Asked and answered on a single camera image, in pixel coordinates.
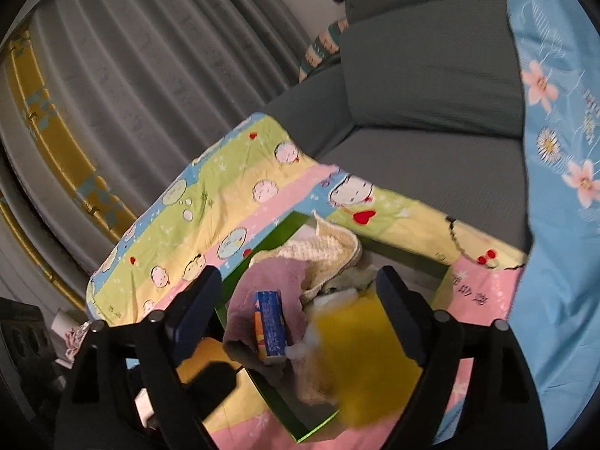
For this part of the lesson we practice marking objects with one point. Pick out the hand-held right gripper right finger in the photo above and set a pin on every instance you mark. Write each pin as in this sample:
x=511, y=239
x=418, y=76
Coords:
x=398, y=309

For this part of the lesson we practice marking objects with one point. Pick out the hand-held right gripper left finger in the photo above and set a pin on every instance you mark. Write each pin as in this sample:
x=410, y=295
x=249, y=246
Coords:
x=197, y=309

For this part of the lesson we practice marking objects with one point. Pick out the mauve fleece towel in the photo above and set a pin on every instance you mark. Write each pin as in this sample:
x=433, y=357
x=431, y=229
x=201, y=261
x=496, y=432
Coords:
x=243, y=300

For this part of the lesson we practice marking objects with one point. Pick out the small blue orange box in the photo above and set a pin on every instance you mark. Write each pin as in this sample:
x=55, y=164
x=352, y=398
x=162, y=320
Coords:
x=269, y=333

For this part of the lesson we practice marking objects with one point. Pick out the cream knitted cloth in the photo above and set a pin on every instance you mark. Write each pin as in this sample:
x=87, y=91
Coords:
x=328, y=248

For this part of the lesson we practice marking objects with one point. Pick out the green box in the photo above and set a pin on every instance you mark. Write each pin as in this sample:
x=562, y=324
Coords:
x=281, y=408

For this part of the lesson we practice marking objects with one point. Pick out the pile of clothes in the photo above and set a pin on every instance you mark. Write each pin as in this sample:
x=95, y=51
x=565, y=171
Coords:
x=75, y=342

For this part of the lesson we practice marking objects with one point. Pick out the cartoon printed blanket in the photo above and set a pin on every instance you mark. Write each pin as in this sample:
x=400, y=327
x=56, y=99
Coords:
x=211, y=187

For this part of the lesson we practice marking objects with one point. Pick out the light blue floral quilt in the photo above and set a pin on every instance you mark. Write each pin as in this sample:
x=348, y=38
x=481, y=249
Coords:
x=562, y=243

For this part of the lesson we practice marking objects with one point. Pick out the grey sofa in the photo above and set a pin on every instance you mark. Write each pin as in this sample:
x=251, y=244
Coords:
x=422, y=79

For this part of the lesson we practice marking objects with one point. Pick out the grey yellow-patterned curtain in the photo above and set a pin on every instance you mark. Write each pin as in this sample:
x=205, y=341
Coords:
x=140, y=56

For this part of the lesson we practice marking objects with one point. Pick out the patterned cushion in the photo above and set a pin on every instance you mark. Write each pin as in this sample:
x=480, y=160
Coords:
x=318, y=51

